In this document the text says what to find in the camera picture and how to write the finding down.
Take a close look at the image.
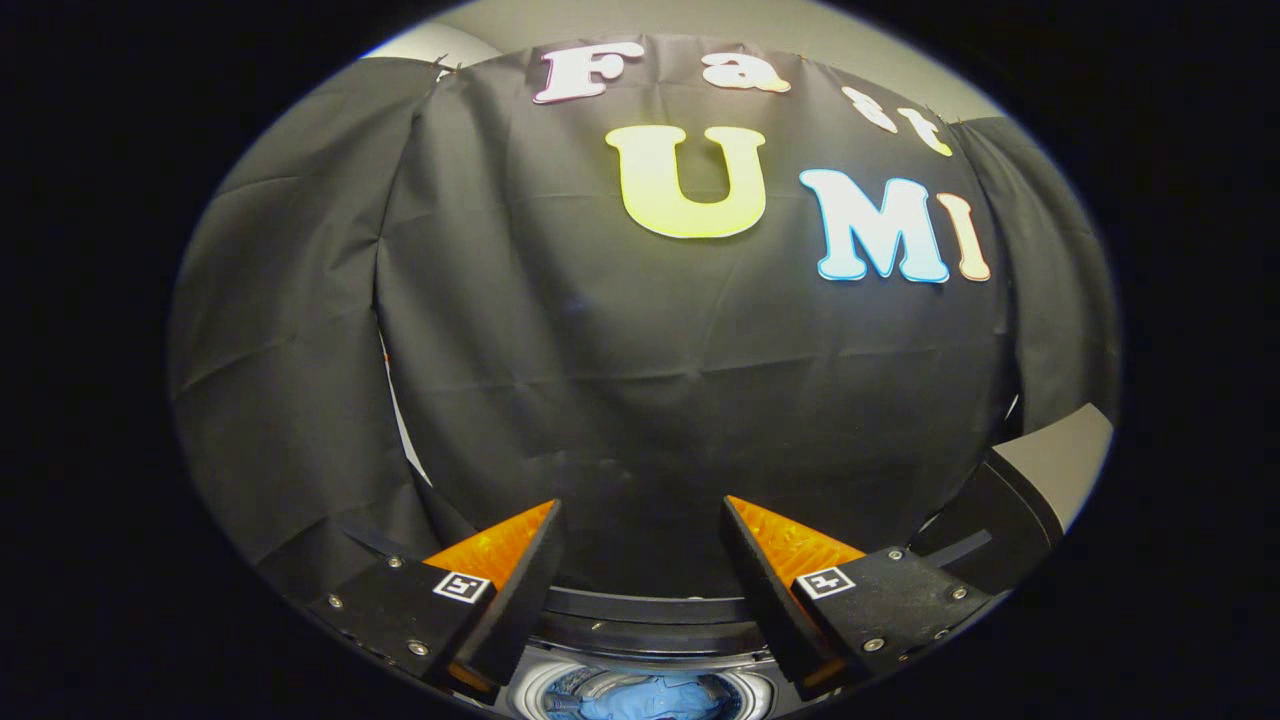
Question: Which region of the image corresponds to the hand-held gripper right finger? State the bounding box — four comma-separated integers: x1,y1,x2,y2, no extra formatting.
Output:
720,495,995,701

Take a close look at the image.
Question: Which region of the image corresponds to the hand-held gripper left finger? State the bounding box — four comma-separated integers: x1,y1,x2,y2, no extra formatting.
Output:
303,498,568,696

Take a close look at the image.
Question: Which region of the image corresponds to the light blue polo shirt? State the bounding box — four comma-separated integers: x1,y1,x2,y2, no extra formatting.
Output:
578,675,723,720

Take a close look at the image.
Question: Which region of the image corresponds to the black backdrop cloth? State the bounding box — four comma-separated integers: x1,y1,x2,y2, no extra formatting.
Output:
168,35,1121,601

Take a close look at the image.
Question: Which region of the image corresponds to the beige cabinet with dark top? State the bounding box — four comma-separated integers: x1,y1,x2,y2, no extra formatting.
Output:
905,403,1116,601

